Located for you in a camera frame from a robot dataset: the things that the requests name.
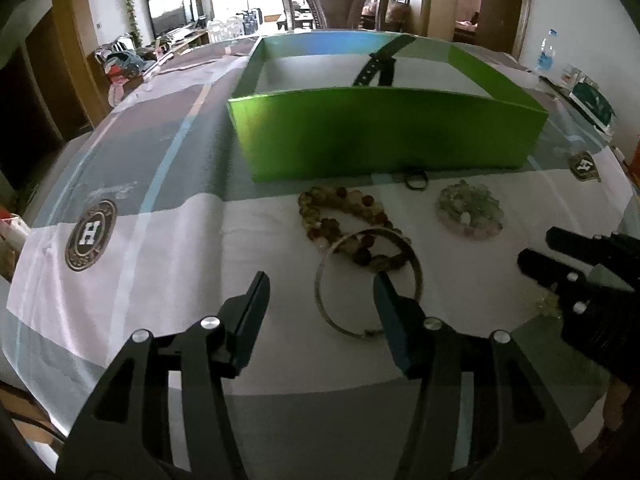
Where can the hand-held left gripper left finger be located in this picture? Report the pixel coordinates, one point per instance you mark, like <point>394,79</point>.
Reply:
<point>250,325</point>

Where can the green leaf garland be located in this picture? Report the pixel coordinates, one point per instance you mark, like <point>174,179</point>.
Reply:
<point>132,15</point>

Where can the green packet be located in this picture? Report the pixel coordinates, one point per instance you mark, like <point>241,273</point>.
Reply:
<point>595,102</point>

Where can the grey and white tablecloth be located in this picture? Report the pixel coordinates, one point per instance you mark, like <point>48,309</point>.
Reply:
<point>165,240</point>

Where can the clear water bottle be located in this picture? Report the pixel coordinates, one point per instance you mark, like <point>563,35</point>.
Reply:
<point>546,60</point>

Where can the wooden television cabinet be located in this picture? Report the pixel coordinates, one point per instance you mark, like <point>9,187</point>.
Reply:
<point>187,40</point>

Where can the flat screen television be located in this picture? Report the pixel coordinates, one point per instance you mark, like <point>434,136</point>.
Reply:
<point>167,10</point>

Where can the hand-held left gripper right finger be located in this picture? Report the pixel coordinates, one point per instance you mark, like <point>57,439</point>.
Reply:
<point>391,312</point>

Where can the white plastic chairs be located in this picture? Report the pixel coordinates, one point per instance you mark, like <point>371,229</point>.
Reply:
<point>225,30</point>

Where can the pile of clothes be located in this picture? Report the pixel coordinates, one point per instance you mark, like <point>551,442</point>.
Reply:
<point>125,67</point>

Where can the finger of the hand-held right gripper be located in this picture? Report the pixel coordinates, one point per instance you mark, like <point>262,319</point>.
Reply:
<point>575,245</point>
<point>545,267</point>

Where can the green cardboard box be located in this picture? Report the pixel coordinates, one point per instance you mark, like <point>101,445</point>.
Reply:
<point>380,130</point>

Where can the person's right hand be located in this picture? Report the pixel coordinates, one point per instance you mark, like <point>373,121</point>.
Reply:
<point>614,405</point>

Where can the silver metal bangle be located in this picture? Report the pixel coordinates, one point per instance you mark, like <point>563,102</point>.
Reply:
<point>320,305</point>

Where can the dark wooden chair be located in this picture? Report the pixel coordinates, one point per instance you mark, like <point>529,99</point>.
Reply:
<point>335,7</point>

